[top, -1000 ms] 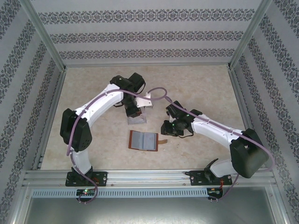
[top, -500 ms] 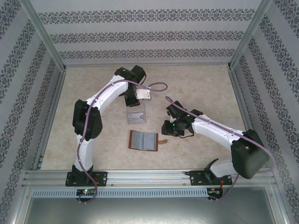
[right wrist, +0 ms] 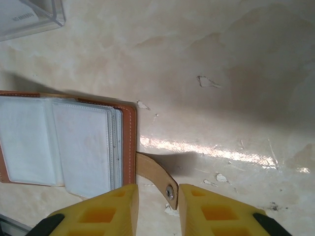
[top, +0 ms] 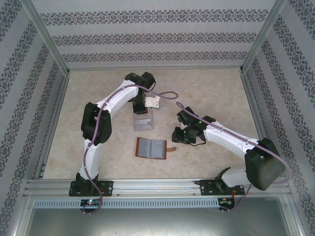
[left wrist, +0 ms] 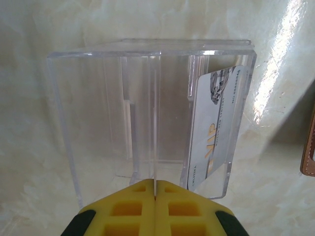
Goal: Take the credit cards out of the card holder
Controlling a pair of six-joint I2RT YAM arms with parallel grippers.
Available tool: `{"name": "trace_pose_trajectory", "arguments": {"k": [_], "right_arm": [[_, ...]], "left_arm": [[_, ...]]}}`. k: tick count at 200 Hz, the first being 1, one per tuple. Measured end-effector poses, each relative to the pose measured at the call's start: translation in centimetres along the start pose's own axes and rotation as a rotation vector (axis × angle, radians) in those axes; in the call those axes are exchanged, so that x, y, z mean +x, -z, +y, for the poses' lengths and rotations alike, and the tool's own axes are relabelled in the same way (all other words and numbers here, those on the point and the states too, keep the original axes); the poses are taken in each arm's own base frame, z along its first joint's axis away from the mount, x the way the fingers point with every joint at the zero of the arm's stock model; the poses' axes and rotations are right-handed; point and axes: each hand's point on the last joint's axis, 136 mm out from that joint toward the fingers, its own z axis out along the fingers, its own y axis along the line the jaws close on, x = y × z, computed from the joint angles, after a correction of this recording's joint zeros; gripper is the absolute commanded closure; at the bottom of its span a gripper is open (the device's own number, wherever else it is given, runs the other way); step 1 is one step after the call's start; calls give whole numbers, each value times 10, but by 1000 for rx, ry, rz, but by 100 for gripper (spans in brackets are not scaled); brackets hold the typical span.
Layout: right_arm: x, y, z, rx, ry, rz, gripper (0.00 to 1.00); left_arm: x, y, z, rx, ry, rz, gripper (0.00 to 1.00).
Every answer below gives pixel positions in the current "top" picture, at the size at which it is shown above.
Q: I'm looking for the silver printed credit card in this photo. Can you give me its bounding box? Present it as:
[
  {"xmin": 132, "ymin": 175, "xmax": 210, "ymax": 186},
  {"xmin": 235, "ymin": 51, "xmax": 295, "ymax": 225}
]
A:
[{"xmin": 134, "ymin": 117, "xmax": 153, "ymax": 130}]

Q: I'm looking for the brown leather card holder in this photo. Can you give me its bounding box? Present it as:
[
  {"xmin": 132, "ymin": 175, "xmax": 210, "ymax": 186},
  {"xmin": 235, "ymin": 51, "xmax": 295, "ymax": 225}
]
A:
[{"xmin": 136, "ymin": 137, "xmax": 178, "ymax": 159}]

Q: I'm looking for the clear plastic card sleeve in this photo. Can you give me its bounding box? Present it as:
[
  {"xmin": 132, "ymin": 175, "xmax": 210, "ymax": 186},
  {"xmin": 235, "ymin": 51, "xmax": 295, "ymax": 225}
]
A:
[{"xmin": 132, "ymin": 108, "xmax": 156, "ymax": 132}]

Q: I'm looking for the grey metal sheet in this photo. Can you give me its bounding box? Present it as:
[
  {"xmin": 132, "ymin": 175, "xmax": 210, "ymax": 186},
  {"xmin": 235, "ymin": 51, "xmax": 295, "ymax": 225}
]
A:
[{"xmin": 24, "ymin": 208, "xmax": 300, "ymax": 236}]

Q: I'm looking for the circuit board with green light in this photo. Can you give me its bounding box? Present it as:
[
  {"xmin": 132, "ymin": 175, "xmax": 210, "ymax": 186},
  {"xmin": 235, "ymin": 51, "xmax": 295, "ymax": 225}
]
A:
[{"xmin": 80, "ymin": 198, "xmax": 102, "ymax": 207}]

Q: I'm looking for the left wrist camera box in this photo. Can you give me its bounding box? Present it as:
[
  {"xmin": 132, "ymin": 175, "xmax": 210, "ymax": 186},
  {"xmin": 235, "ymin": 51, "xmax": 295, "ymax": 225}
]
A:
[{"xmin": 144, "ymin": 96, "xmax": 160, "ymax": 109}]

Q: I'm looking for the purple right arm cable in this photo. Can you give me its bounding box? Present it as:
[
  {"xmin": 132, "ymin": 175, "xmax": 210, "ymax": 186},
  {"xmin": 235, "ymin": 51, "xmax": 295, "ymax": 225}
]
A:
[{"xmin": 175, "ymin": 101, "xmax": 293, "ymax": 214}]

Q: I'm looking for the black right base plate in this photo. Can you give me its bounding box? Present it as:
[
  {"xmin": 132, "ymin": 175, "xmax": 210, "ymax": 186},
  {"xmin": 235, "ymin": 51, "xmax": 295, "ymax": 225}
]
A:
[{"xmin": 200, "ymin": 179, "xmax": 245, "ymax": 197}]

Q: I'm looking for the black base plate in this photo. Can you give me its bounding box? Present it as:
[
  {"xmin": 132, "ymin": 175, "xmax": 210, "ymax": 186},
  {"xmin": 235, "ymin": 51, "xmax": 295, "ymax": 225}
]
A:
[
  {"xmin": 200, "ymin": 179, "xmax": 245, "ymax": 197},
  {"xmin": 69, "ymin": 180, "xmax": 114, "ymax": 197}
]

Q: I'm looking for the aluminium mounting rail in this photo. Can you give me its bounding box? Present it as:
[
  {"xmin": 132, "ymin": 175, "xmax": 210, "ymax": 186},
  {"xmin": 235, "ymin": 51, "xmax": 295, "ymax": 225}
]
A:
[{"xmin": 23, "ymin": 178, "xmax": 289, "ymax": 197}]

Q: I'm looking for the aluminium table side rail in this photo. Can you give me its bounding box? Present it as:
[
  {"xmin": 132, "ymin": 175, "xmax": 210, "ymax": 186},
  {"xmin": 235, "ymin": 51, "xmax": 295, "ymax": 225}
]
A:
[
  {"xmin": 33, "ymin": 72, "xmax": 71, "ymax": 180},
  {"xmin": 240, "ymin": 72, "xmax": 280, "ymax": 177}
]

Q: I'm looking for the slotted grey cable duct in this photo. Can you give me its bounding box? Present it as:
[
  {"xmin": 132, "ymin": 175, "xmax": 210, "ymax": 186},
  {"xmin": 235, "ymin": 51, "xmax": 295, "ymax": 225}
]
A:
[{"xmin": 33, "ymin": 198, "xmax": 220, "ymax": 208}]

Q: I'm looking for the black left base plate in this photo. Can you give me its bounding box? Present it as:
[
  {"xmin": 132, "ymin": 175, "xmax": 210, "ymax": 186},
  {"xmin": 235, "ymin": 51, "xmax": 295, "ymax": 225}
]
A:
[{"xmin": 69, "ymin": 180, "xmax": 114, "ymax": 197}]

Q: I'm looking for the aluminium frame post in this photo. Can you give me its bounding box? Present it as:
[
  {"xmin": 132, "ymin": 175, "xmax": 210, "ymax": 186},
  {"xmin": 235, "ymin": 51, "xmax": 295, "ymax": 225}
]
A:
[
  {"xmin": 240, "ymin": 0, "xmax": 288, "ymax": 74},
  {"xmin": 283, "ymin": 195, "xmax": 308, "ymax": 236},
  {"xmin": 19, "ymin": 0, "xmax": 71, "ymax": 74},
  {"xmin": 9, "ymin": 194, "xmax": 34, "ymax": 236}
]

